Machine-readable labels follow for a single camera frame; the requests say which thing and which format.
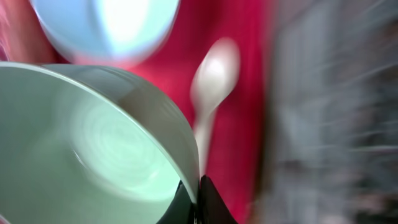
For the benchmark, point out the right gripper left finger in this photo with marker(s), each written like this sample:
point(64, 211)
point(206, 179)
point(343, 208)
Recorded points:
point(181, 209)

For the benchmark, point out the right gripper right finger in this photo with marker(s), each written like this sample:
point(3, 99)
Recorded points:
point(211, 207)

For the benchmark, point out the green bowl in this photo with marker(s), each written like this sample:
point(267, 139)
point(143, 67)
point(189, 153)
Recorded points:
point(90, 144)

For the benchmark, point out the white plastic spoon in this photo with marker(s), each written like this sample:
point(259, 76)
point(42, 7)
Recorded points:
point(215, 78)

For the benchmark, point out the light blue bowl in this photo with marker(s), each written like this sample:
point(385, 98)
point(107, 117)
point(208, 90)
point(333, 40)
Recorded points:
point(106, 31)

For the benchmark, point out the grey dishwasher rack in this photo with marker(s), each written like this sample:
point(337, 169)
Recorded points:
point(330, 154)

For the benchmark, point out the red serving tray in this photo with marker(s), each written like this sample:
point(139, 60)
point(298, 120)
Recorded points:
point(236, 136)

